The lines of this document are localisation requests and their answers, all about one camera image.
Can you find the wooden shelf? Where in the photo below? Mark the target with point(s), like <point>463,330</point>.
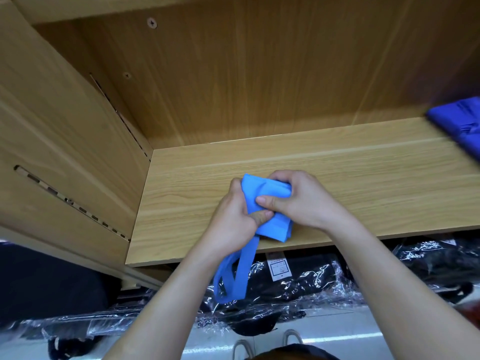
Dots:
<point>360,161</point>

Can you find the person's right shoe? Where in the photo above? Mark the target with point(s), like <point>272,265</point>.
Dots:
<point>292,338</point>

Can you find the light blue non-woven bag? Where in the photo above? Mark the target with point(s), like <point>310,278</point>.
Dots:
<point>279,227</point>

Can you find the person's right hand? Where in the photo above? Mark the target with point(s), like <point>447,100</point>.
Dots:
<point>311,202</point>

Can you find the person's right leg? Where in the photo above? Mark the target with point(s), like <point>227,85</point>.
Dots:
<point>292,353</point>

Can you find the person's right forearm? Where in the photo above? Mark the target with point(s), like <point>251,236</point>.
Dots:
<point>397,296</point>

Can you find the person's left forearm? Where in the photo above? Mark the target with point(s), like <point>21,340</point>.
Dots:
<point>161,311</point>

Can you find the black wrapped bag with tag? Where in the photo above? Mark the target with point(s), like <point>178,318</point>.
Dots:
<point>307,285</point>

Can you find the person's left hand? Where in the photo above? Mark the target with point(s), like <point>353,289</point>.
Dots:
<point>231,225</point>

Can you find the black plastic-wrapped bag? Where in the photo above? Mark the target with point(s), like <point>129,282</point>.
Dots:
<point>67,322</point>
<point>442,258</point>

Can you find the white paper tag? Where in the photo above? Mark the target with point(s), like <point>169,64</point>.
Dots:
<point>279,267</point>

